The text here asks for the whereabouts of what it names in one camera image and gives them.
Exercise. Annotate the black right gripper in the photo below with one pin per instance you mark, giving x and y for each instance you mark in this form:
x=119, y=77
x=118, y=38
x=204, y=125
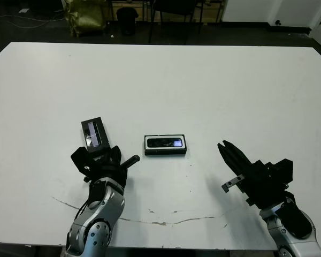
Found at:
x=259, y=184

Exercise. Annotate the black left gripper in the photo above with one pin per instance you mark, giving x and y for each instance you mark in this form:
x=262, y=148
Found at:
x=109, y=171

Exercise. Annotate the black box lid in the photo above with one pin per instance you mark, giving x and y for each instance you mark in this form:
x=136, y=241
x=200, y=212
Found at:
x=96, y=134

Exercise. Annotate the slim black camera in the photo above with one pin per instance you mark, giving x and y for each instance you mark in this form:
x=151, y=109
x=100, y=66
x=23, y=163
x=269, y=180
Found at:
x=163, y=142

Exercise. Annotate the black box with white tray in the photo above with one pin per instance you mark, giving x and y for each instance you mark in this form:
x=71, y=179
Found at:
x=166, y=152

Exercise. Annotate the black trash bin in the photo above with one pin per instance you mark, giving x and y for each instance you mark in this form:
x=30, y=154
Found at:
x=127, y=21

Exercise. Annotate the yellow-green bag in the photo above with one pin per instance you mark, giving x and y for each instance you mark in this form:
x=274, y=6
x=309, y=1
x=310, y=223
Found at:
x=87, y=16

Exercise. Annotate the black chair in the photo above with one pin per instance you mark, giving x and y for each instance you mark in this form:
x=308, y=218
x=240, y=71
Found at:
x=174, y=5

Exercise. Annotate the white paper sheet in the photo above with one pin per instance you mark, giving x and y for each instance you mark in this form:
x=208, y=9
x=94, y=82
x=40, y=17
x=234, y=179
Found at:
x=24, y=10

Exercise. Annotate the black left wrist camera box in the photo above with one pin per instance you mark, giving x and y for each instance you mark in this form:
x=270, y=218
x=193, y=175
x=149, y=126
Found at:
x=80, y=159

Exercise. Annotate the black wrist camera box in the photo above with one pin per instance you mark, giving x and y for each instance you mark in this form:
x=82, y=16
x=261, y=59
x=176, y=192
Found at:
x=283, y=171
x=80, y=159

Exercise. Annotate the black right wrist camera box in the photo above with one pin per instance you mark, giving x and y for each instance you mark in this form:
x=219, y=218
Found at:
x=283, y=171

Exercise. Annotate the black wall door stop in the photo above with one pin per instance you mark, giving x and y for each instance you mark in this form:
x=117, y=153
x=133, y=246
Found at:
x=278, y=22

